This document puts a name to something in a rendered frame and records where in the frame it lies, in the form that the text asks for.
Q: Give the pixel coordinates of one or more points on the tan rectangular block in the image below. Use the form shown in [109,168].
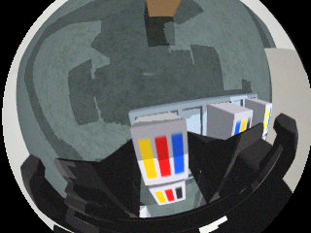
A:
[162,8]

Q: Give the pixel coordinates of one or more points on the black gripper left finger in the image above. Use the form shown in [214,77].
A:
[118,175]

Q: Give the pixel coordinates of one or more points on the white flat panel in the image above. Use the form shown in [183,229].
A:
[291,95]

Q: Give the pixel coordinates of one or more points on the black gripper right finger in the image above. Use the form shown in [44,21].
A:
[212,159]

